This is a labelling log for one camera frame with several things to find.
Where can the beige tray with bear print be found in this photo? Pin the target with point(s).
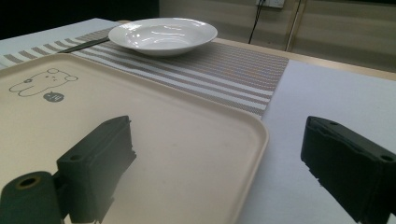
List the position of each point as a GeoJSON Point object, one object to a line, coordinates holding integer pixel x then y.
{"type": "Point", "coordinates": [174, 146]}

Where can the striped woven placemat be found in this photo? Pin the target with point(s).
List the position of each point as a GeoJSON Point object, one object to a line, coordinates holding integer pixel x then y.
{"type": "Point", "coordinates": [218, 74]}

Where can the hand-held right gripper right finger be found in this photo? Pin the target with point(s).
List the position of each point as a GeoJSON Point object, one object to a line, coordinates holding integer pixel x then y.
{"type": "Point", "coordinates": [351, 158]}

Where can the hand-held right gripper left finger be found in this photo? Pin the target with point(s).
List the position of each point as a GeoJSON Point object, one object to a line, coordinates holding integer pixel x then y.
{"type": "Point", "coordinates": [93, 168]}

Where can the white deep plate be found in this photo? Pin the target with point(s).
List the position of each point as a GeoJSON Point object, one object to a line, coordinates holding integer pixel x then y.
{"type": "Point", "coordinates": [162, 35]}

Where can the dark chopsticks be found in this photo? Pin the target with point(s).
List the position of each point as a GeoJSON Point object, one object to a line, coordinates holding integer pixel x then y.
{"type": "Point", "coordinates": [84, 45]}

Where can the white wall socket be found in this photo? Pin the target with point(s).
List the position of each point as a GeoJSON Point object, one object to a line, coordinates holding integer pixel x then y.
{"type": "Point", "coordinates": [270, 3]}

